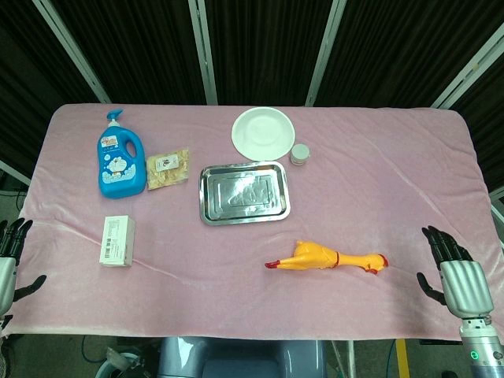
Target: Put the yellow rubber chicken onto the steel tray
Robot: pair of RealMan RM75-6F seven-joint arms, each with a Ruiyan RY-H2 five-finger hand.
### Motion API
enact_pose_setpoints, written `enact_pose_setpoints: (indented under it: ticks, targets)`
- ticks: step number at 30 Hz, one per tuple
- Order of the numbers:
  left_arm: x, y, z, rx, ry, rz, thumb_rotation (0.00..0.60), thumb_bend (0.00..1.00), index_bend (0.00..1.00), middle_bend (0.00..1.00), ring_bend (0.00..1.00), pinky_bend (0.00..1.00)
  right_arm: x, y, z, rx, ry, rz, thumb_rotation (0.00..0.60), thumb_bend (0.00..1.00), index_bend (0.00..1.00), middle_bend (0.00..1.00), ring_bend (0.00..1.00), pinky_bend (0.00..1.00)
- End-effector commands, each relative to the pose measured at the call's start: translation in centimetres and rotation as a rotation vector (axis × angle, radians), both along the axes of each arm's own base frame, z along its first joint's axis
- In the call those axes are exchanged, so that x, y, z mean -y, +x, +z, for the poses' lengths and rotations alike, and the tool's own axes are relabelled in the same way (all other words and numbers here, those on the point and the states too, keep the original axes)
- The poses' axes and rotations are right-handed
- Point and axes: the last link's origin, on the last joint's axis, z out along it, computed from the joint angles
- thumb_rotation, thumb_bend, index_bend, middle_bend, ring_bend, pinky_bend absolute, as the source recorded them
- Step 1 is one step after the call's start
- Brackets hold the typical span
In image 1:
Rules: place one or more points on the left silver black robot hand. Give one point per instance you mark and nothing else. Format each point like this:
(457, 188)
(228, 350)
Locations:
(7, 275)

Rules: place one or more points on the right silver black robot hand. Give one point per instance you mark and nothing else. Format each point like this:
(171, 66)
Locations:
(464, 283)

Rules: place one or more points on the yellow rubber chicken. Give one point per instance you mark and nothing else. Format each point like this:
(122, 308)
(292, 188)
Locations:
(315, 258)

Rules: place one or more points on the rectangular metal tray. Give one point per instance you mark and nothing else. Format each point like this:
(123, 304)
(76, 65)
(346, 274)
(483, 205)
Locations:
(244, 193)

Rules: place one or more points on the white cardboard box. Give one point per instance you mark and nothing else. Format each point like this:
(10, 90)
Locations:
(116, 242)

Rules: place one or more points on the white plastic bucket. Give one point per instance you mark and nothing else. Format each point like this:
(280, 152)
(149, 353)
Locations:
(118, 366)

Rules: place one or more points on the blue pump detergent bottle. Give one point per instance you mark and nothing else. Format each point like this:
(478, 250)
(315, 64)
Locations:
(118, 169)

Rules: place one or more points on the clear snack packet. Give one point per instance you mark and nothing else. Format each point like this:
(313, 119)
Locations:
(167, 169)

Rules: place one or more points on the small white jar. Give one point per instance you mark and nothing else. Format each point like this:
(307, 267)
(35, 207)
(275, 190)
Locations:
(300, 153)

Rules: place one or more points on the pink tablecloth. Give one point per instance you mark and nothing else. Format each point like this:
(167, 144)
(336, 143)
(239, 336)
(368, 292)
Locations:
(236, 295)

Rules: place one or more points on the grey-blue robot torso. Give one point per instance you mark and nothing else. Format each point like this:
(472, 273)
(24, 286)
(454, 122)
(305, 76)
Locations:
(244, 358)

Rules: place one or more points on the round white plate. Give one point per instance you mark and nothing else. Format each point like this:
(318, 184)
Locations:
(263, 133)

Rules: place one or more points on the black curtain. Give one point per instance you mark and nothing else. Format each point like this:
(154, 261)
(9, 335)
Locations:
(267, 47)

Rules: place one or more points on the white metal frame rail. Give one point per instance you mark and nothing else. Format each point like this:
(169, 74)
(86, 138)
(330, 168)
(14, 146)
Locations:
(15, 173)
(497, 202)

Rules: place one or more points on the white metal frame post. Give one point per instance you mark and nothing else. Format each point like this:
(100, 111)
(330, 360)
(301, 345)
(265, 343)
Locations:
(470, 71)
(326, 51)
(202, 51)
(73, 51)

